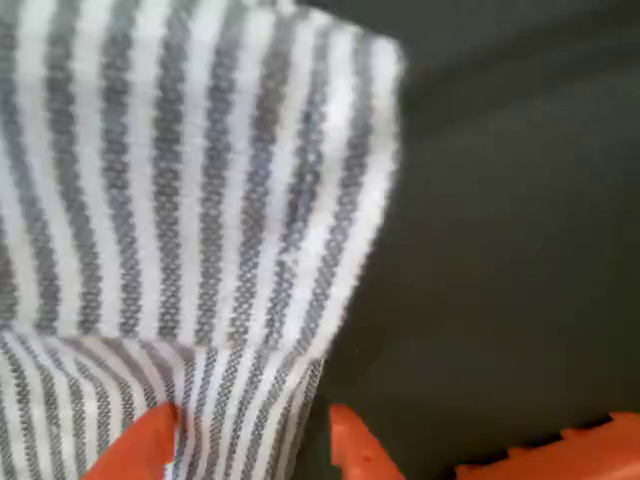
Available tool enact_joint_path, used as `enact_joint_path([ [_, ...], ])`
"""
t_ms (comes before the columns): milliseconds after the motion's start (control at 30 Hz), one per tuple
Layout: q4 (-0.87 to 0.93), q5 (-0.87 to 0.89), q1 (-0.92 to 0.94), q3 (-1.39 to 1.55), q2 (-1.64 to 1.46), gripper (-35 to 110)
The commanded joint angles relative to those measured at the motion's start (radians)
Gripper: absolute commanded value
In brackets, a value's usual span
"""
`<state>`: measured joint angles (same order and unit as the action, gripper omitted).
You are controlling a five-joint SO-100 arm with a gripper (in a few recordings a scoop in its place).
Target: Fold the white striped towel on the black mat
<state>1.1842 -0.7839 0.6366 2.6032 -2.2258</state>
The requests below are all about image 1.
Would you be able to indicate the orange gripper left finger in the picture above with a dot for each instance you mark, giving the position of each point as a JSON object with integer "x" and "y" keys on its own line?
{"x": 140, "y": 445}

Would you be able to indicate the grey white striped cloth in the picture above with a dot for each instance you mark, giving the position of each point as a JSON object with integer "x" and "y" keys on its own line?
{"x": 175, "y": 200}

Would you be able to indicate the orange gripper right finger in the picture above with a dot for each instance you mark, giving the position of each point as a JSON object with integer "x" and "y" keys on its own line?
{"x": 355, "y": 445}

